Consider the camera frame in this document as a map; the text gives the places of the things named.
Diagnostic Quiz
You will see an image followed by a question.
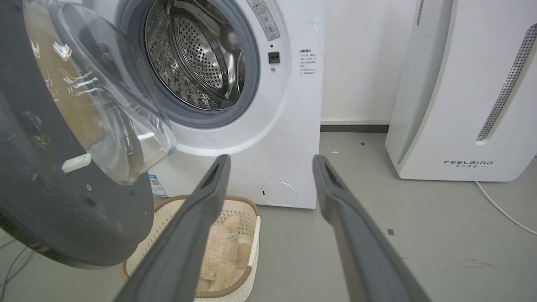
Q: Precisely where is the cream woven laundry basket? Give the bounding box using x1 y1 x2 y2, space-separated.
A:
120 195 261 302

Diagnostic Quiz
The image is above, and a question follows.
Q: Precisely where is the washing machine door with glass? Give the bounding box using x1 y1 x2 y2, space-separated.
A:
0 0 177 269

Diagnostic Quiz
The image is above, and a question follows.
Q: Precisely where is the white Feelbird air purifier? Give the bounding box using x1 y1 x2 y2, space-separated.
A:
385 0 537 182

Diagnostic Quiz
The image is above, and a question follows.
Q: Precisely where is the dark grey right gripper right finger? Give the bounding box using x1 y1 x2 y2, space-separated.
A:
312 154 433 302

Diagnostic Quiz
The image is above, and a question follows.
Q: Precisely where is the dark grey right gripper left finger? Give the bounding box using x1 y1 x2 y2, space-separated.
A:
114 154 232 302

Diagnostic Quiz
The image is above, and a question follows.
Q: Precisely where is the white power cable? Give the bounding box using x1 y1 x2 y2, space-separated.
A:
475 181 537 236

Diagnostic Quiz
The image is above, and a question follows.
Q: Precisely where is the white front-load washing machine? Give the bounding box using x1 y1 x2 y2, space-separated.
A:
82 0 325 210

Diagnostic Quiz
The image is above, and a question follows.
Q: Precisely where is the thin grey floor cable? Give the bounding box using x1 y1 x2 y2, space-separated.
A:
0 239 35 299

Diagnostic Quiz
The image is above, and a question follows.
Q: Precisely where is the beige fluffy towel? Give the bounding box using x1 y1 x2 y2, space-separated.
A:
196 215 253 293

